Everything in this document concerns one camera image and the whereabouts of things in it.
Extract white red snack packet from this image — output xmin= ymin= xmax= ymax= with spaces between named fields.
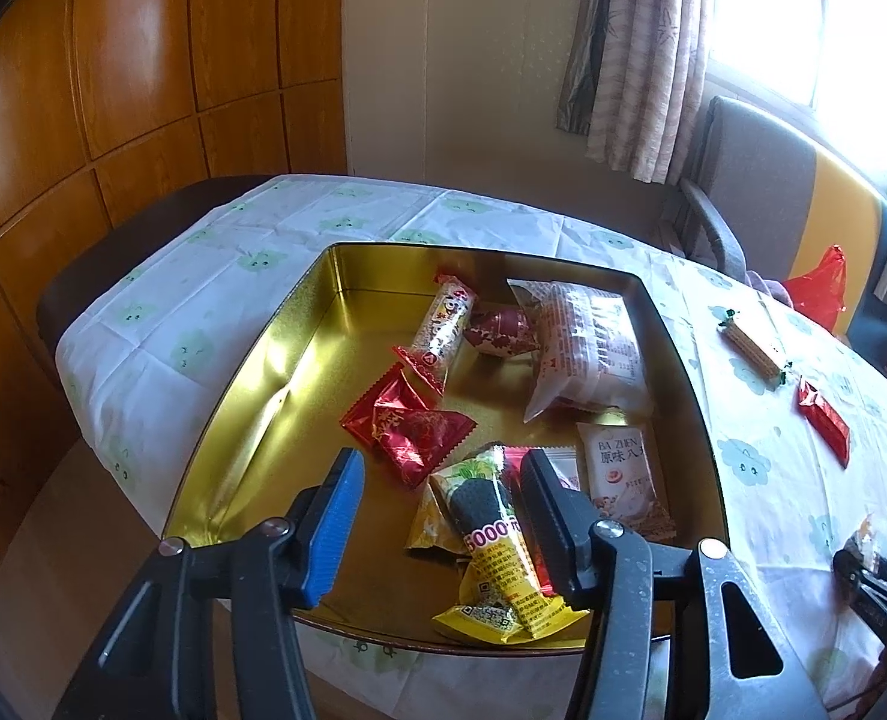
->
xmin=544 ymin=448 xmax=583 ymax=496

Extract wooden wardrobe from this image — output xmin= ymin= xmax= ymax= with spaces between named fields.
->
xmin=0 ymin=0 xmax=347 ymax=601

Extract wafer bar green ends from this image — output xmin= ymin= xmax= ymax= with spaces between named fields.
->
xmin=717 ymin=307 xmax=790 ymax=385

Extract large clear white snack packet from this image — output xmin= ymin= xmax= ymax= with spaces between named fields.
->
xmin=507 ymin=279 xmax=655 ymax=422

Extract dark brown table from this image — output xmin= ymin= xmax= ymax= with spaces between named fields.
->
xmin=34 ymin=176 xmax=275 ymax=361

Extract yellow blue sofa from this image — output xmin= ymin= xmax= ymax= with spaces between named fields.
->
xmin=789 ymin=142 xmax=887 ymax=338

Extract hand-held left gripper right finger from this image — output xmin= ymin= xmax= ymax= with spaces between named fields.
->
xmin=519 ymin=448 xmax=827 ymax=720

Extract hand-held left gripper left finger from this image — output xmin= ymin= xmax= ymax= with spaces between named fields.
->
xmin=53 ymin=448 xmax=365 ymax=720

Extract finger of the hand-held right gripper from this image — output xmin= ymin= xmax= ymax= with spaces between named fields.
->
xmin=832 ymin=547 xmax=887 ymax=653

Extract dark red triangular snack packet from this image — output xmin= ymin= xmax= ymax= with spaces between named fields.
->
xmin=462 ymin=305 xmax=542 ymax=357

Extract white cloud-print tablecloth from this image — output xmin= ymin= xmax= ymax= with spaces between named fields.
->
xmin=57 ymin=174 xmax=887 ymax=713

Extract red foil snack packet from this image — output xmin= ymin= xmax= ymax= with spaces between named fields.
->
xmin=379 ymin=409 xmax=478 ymax=492
xmin=342 ymin=364 xmax=433 ymax=458

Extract grey armchair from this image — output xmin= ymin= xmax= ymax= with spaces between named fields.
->
xmin=661 ymin=96 xmax=820 ymax=286

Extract gold tin box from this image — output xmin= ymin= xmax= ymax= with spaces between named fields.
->
xmin=162 ymin=242 xmax=730 ymax=653

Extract red plastic bag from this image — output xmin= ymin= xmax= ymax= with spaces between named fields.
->
xmin=781 ymin=245 xmax=850 ymax=335

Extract yellow black snack packet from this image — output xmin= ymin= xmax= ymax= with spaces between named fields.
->
xmin=432 ymin=444 xmax=591 ymax=644

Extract white pink snack packet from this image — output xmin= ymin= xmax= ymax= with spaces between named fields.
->
xmin=577 ymin=421 xmax=677 ymax=541

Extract long snack packet red ends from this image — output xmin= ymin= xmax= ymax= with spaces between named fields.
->
xmin=392 ymin=274 xmax=478 ymax=395

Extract red rectangular snack packet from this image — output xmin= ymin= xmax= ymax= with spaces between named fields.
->
xmin=798 ymin=379 xmax=851 ymax=466

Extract window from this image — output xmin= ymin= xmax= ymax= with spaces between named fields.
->
xmin=706 ymin=0 xmax=887 ymax=196

